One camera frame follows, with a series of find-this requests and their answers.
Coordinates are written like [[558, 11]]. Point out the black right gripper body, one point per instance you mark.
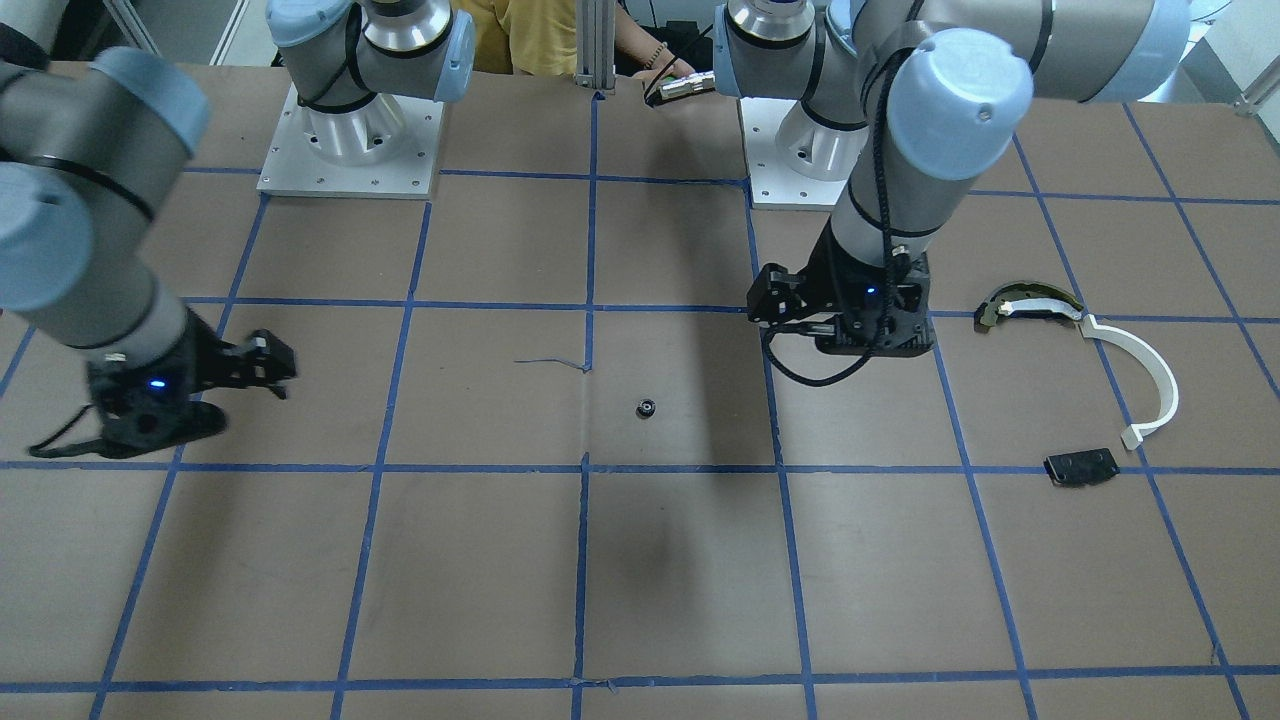
[[196, 357]]

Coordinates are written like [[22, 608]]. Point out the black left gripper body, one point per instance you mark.
[[827, 272]]

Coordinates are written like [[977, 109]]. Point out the small black bearing gear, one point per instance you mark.
[[646, 408]]

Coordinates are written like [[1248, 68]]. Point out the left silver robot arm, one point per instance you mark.
[[940, 87]]

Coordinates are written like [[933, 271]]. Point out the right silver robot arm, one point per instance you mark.
[[88, 162]]

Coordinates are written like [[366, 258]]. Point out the curved brake shoe part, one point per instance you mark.
[[1027, 299]]

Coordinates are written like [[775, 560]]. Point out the black rectangular plastic part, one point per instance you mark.
[[1081, 468]]

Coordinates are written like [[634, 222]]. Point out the person in yellow shirt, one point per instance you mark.
[[538, 38]]

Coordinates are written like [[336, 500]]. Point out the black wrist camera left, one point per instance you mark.
[[778, 296]]

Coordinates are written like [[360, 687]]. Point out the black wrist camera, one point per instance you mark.
[[778, 296], [261, 360]]

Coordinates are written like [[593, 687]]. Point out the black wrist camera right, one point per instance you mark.
[[261, 360]]

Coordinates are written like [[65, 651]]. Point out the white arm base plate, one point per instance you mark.
[[794, 163]]

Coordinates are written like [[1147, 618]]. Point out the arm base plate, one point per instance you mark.
[[387, 150]]

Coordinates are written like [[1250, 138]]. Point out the aluminium frame post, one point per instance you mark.
[[595, 36]]

